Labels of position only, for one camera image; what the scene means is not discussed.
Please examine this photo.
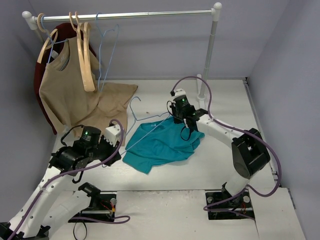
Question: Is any teal t shirt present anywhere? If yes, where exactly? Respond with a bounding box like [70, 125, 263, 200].
[122, 117, 205, 174]

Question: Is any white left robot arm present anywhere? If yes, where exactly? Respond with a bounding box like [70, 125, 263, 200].
[0, 124, 124, 240]

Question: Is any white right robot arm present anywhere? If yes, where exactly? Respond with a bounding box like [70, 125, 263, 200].
[170, 95, 271, 206]

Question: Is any wooden hanger middle pair front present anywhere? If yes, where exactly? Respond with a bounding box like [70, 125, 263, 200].
[75, 12, 96, 92]

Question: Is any wooden hanger pair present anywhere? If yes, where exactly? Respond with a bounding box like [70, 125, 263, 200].
[75, 12, 96, 92]
[69, 12, 87, 91]

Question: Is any wooden hanger middle pair back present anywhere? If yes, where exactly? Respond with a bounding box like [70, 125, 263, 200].
[69, 12, 87, 91]

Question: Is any wooden hanger far left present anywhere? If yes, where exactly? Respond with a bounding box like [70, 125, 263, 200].
[36, 13, 58, 64]

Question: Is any beige tank top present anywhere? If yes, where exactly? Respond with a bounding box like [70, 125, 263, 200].
[39, 37, 138, 134]

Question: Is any dark red garment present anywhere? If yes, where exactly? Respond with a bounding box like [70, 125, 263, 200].
[33, 22, 98, 136]

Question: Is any metal clothes rack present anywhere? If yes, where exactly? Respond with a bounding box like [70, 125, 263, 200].
[21, 2, 223, 102]

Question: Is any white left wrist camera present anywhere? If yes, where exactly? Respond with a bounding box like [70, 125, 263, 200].
[104, 124, 121, 147]

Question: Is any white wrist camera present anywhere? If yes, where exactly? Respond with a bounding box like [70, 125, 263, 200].
[170, 88, 186, 101]
[104, 124, 121, 147]

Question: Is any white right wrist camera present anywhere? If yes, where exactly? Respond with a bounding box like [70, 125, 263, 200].
[170, 88, 186, 101]

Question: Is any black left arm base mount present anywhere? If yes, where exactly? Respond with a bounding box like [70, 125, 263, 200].
[68, 191, 117, 223]

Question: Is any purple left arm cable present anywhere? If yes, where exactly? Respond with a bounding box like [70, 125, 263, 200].
[7, 119, 131, 240]

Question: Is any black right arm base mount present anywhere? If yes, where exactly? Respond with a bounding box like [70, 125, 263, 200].
[204, 184, 255, 221]

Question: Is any blue wire hanger holding top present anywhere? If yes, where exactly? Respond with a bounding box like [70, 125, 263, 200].
[43, 15, 68, 63]

